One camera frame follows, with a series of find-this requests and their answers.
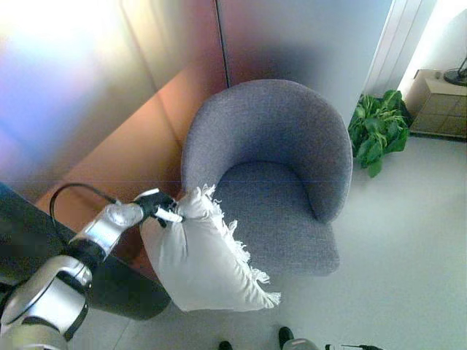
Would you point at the black robot foot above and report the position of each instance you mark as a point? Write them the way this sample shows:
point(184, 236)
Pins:
point(225, 345)
point(285, 337)

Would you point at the grey round armchair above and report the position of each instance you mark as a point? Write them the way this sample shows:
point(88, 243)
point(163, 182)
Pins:
point(273, 120)

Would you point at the dark top wooden desk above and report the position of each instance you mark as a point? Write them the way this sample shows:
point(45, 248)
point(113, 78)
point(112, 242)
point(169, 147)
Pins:
point(120, 291)

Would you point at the beige nightstand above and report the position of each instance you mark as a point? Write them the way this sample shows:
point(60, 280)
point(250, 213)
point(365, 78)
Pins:
point(441, 109)

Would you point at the green potted plant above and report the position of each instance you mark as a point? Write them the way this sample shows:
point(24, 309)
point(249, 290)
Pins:
point(376, 138)

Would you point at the white door frame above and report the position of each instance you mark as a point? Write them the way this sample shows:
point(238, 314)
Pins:
point(394, 43)

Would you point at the black left robot foot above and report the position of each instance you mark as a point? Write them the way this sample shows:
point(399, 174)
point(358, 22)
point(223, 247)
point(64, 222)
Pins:
point(225, 345)

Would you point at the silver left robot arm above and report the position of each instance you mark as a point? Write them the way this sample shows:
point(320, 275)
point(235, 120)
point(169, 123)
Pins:
point(106, 229)

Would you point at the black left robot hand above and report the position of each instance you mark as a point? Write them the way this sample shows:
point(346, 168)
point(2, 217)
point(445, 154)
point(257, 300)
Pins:
point(155, 204)

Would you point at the black table lamp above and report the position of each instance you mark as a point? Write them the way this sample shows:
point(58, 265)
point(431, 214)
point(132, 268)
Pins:
point(454, 77)

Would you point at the white fringed pillow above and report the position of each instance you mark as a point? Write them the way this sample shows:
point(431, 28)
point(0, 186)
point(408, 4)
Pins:
point(204, 270)

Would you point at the black right robot foot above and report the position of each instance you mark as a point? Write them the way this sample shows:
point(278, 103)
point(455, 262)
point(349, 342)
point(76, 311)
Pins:
point(285, 337)

